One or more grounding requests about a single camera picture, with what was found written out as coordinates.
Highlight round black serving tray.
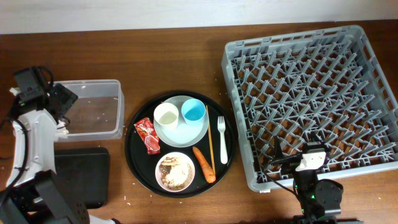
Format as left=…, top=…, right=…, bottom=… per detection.
left=124, top=91, right=238, bottom=198

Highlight pink bowl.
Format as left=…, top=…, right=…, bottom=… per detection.
left=155, top=152, right=195, bottom=193

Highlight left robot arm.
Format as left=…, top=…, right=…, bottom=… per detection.
left=1, top=83, right=117, bottom=223

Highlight blue cup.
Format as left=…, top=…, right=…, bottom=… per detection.
left=181, top=98, right=206, bottom=126

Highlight orange carrot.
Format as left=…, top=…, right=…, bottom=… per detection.
left=193, top=146, right=216, bottom=184

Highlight white plastic fork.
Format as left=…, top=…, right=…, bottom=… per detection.
left=218, top=116, right=228, bottom=164

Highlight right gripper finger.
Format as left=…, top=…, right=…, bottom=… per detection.
left=307, top=132, right=324, bottom=146
left=274, top=136, right=283, bottom=160

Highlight rice and food scraps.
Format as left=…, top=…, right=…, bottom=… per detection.
left=159, top=157, right=193, bottom=190

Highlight cream white cup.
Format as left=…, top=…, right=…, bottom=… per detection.
left=154, top=103, right=179, bottom=130

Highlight red snack wrapper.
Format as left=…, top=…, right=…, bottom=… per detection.
left=134, top=117, right=160, bottom=154

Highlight wooden chopstick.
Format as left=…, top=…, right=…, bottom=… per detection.
left=206, top=105, right=216, bottom=174

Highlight light blue plate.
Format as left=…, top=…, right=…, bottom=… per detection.
left=154, top=95, right=208, bottom=147

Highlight grey dishwasher rack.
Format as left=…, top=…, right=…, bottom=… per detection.
left=221, top=26, right=397, bottom=193

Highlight clear plastic bin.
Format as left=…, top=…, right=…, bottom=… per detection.
left=57, top=79, right=124, bottom=142

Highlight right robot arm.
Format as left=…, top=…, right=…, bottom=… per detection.
left=269, top=133, right=343, bottom=224

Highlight black rectangular tray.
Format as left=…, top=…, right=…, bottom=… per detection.
left=55, top=147, right=110, bottom=209

